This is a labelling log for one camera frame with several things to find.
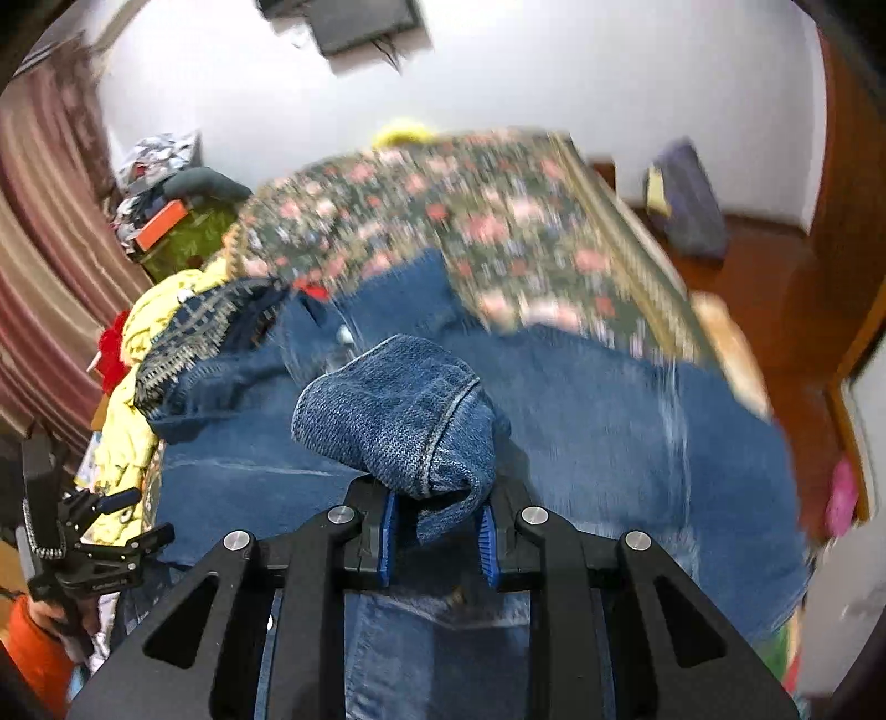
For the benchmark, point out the blue denim jacket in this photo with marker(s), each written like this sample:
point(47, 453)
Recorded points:
point(399, 380)

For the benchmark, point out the red garment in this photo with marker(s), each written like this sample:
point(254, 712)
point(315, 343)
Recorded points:
point(109, 362)

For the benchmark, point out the pink croc shoe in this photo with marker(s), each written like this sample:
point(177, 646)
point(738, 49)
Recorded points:
point(841, 512)

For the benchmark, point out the grey pillow on pile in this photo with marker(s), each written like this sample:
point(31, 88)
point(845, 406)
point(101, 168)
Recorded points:
point(205, 182)

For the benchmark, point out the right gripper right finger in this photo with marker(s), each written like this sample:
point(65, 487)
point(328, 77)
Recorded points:
point(506, 558)

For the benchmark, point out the silver gift wrap pile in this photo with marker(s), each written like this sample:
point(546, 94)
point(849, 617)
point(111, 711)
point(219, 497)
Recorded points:
point(155, 159)

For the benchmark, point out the floral green bedspread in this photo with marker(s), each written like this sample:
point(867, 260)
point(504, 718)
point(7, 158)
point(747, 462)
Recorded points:
point(530, 233)

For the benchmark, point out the orange box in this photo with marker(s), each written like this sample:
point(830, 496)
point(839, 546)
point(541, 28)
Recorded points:
point(162, 222)

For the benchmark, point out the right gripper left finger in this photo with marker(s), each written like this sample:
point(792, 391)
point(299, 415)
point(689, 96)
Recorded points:
point(368, 558)

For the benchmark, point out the person's left hand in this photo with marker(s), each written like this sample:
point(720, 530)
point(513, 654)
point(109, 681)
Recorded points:
point(48, 616)

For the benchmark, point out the striped maroon curtain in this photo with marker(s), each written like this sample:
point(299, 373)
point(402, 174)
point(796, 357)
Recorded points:
point(64, 275)

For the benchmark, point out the wall mounted black monitor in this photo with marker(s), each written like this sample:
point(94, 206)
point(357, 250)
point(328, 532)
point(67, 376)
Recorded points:
point(341, 25)

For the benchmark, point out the grey purple bag on floor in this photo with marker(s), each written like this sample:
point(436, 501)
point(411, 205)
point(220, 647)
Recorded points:
point(680, 200)

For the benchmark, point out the green patterned storage box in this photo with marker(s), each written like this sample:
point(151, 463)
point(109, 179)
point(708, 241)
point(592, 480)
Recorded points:
point(189, 244)

